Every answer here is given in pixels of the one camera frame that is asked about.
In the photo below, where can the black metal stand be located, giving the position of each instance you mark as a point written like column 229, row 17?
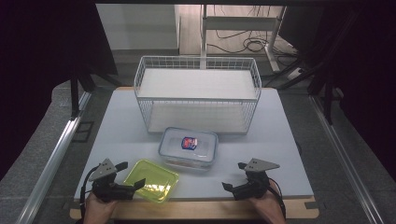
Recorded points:
column 74, row 93
column 327, row 93

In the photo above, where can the white metal table frame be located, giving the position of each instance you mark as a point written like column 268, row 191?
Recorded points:
column 239, row 23

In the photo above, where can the white cabinet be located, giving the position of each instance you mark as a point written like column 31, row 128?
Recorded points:
column 137, row 26

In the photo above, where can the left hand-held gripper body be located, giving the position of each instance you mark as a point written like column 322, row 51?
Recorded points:
column 106, row 189

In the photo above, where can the clear lidded container with label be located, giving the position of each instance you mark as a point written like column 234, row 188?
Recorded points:
column 174, row 146

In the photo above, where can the white power strip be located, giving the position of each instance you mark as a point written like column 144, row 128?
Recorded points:
column 294, row 74

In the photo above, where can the person's left hand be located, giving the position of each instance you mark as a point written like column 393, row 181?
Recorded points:
column 98, row 211

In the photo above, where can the black curtain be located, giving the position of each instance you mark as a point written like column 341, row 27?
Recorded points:
column 37, row 62
column 367, row 62

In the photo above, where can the person's right hand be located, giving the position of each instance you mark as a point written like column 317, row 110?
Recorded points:
column 271, row 208

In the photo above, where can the aluminium rail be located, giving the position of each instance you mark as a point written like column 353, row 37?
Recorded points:
column 53, row 158
column 342, row 158

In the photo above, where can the clear container with green lid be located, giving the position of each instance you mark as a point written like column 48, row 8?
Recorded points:
column 154, row 179

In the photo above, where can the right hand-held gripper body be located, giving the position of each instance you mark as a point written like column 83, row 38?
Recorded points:
column 253, row 186

